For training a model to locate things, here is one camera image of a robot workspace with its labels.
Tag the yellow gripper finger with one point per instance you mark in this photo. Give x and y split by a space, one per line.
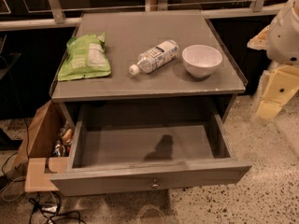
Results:
282 85

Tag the grey top drawer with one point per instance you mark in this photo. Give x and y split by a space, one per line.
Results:
123 148

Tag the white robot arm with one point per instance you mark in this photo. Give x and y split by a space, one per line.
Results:
280 39

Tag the grey drawer cabinet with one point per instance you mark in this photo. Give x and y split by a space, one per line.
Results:
128 35

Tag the white bowl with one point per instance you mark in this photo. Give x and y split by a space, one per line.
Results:
201 60

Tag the clear plastic water bottle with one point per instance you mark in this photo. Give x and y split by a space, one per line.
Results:
154 58

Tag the green snack bag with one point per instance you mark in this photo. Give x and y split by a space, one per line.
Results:
86 58

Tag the snack items in box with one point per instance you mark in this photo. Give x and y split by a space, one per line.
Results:
63 144

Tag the brown cardboard box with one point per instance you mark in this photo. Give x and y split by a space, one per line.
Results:
34 159

